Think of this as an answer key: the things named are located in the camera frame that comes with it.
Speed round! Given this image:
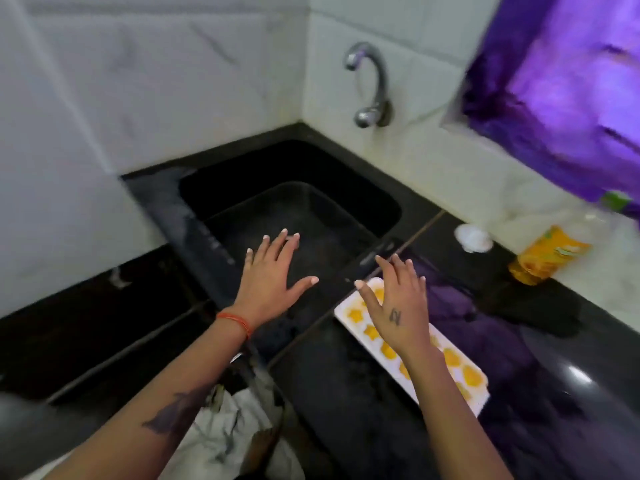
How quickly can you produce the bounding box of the person's right hand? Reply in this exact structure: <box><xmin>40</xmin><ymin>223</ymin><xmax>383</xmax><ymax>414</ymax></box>
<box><xmin>353</xmin><ymin>253</ymin><xmax>433</xmax><ymax>355</ymax></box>

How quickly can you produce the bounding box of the person's left hand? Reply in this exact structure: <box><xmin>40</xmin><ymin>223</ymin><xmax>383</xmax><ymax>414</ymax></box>
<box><xmin>231</xmin><ymin>228</ymin><xmax>320</xmax><ymax>331</ymax></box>

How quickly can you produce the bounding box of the white ice cube tray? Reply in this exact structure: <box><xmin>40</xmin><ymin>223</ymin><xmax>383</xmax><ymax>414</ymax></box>
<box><xmin>333</xmin><ymin>277</ymin><xmax>490</xmax><ymax>418</ymax></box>

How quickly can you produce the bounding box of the white plastic funnel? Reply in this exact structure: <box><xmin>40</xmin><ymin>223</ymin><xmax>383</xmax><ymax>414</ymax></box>
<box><xmin>453</xmin><ymin>223</ymin><xmax>495</xmax><ymax>255</ymax></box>

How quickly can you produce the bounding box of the orange juice bottle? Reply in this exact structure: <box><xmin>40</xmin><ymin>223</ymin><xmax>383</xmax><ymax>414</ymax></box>
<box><xmin>507</xmin><ymin>190</ymin><xmax>633</xmax><ymax>287</ymax></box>

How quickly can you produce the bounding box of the green bottle cap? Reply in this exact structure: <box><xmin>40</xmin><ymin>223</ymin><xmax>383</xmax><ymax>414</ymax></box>
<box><xmin>599</xmin><ymin>190</ymin><xmax>633</xmax><ymax>213</ymax></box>

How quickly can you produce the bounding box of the person's left forearm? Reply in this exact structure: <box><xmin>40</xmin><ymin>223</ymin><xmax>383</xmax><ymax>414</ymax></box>
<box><xmin>42</xmin><ymin>319</ymin><xmax>251</xmax><ymax>480</ymax></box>

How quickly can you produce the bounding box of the person's right forearm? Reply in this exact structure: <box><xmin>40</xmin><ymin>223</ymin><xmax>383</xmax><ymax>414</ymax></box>
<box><xmin>399</xmin><ymin>339</ymin><xmax>516</xmax><ymax>480</ymax></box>

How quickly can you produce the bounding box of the black stone sink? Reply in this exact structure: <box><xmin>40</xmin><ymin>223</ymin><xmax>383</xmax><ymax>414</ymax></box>
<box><xmin>177</xmin><ymin>139</ymin><xmax>403</xmax><ymax>315</ymax></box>

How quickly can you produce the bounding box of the floral patterned cloth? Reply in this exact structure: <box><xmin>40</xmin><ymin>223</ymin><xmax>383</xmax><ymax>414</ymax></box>
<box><xmin>165</xmin><ymin>384</ymin><xmax>306</xmax><ymax>480</ymax></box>

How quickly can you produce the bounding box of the purple curtain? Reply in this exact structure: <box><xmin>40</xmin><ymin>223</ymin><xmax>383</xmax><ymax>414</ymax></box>
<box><xmin>459</xmin><ymin>0</ymin><xmax>640</xmax><ymax>218</ymax></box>

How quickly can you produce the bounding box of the orange thread bracelet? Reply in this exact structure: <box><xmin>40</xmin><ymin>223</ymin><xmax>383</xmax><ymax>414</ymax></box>
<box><xmin>215</xmin><ymin>312</ymin><xmax>254</xmax><ymax>341</ymax></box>

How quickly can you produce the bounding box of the chrome wall tap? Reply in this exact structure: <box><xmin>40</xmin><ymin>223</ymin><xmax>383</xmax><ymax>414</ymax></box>
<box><xmin>343</xmin><ymin>42</ymin><xmax>393</xmax><ymax>129</ymax></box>

